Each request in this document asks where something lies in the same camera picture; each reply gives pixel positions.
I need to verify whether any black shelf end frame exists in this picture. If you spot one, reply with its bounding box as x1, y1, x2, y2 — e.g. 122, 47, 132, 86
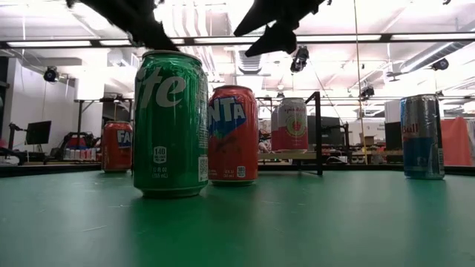
304, 91, 324, 177

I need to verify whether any thin grey hanging cable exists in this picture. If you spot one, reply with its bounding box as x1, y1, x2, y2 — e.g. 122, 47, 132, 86
352, 0, 368, 164

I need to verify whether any background black table frame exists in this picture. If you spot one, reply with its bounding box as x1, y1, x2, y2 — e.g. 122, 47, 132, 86
73, 97, 134, 149

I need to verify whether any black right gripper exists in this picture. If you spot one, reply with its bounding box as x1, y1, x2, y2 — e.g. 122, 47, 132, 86
232, 0, 328, 59

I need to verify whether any silver and red soda can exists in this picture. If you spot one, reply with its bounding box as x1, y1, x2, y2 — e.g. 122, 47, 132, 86
277, 97, 309, 154

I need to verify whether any black overhead camera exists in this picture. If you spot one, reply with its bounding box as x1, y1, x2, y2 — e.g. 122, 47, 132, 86
289, 45, 310, 73

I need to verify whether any black monitor on arm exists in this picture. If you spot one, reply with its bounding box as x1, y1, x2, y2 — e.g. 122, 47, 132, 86
24, 120, 52, 145

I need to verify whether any blue silver Red Bull can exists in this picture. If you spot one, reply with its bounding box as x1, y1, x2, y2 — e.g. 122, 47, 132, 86
399, 93, 445, 181

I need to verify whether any black background panel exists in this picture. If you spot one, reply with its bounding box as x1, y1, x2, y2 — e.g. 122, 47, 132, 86
321, 116, 344, 146

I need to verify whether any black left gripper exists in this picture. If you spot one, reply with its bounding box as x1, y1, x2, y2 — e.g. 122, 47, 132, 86
66, 0, 182, 52

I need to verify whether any green Sprite can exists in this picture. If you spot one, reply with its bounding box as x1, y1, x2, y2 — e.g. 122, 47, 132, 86
132, 50, 210, 200

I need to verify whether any dark red soda can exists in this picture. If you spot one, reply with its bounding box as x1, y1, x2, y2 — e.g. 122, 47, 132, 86
101, 120, 134, 174

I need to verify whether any orange-red Fanta can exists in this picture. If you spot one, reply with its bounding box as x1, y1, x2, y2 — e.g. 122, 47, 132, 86
207, 85, 259, 188

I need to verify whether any red fabric backdrop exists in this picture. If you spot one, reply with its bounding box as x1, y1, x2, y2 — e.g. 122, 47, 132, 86
441, 117, 474, 167

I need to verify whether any green table mat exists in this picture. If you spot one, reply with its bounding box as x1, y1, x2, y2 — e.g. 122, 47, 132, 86
0, 170, 475, 267

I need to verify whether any white silver soda can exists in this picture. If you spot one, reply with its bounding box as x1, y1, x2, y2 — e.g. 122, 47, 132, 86
270, 105, 280, 152

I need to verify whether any white and black cabinet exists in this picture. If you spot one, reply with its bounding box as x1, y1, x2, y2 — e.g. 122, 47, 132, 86
384, 99, 404, 151

